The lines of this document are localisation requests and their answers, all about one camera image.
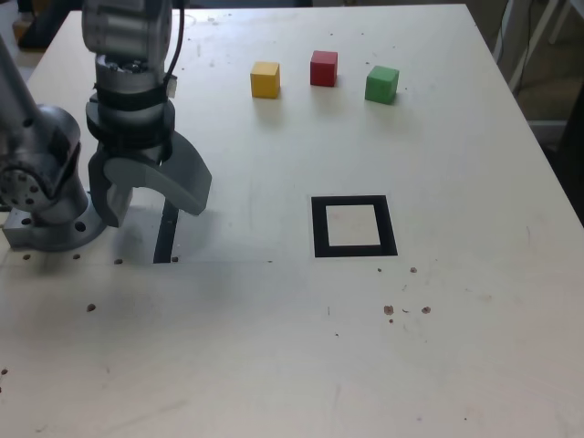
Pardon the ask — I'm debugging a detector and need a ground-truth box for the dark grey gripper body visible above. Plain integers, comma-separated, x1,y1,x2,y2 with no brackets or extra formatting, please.
93,139,168,165

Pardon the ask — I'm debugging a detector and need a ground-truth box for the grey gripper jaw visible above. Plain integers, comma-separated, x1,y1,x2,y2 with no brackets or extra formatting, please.
88,152,134,228
102,130,214,217

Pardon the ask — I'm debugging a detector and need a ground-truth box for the black tape strip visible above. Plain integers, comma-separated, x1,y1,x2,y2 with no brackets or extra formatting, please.
152,200,180,265

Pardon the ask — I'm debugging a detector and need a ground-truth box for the red cube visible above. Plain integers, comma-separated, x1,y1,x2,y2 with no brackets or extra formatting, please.
309,49,339,88

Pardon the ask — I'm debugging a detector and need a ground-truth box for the yellow cube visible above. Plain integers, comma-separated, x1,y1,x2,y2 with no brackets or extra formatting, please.
249,61,281,99

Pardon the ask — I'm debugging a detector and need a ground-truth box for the black tape square outline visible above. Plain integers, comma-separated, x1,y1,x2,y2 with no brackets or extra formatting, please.
310,194,399,259

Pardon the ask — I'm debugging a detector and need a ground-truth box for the white chair frame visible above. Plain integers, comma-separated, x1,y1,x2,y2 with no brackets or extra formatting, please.
506,0,584,92

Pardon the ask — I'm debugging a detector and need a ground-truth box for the green cube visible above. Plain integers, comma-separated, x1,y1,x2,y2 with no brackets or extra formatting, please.
364,65,401,105

